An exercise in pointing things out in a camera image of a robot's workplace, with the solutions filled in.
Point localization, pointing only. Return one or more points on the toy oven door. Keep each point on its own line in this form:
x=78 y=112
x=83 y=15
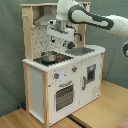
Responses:
x=64 y=96

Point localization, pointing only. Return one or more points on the left red stove knob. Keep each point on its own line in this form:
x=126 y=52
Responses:
x=56 y=75

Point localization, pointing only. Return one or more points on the grey cabinet door handle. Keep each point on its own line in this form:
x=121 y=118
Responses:
x=84 y=83

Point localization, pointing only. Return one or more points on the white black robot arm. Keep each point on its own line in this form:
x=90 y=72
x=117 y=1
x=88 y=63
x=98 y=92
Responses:
x=72 y=11

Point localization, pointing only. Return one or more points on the grey range hood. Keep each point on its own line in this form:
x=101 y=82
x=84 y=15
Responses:
x=44 y=14

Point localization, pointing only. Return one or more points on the black toy stovetop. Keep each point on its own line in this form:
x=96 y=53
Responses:
x=59 y=58

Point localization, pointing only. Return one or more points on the small silver toy pot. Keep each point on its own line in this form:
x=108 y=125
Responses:
x=49 y=56

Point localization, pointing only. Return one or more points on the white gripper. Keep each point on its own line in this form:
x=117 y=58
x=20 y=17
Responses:
x=58 y=29

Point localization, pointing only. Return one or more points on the grey toy sink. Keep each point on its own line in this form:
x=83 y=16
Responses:
x=79 y=51

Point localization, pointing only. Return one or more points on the right red stove knob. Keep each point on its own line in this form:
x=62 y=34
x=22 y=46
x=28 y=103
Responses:
x=74 y=69

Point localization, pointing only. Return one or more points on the grey ice dispenser panel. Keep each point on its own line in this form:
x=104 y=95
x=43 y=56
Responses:
x=91 y=73

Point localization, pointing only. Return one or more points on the black toy faucet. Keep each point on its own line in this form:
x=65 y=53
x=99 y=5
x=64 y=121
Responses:
x=72 y=43

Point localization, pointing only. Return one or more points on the wooden toy kitchen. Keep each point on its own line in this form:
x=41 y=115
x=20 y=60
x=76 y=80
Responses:
x=40 y=84

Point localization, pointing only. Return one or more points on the red stove knob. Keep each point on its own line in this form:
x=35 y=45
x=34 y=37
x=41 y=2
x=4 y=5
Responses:
x=56 y=75
x=74 y=69

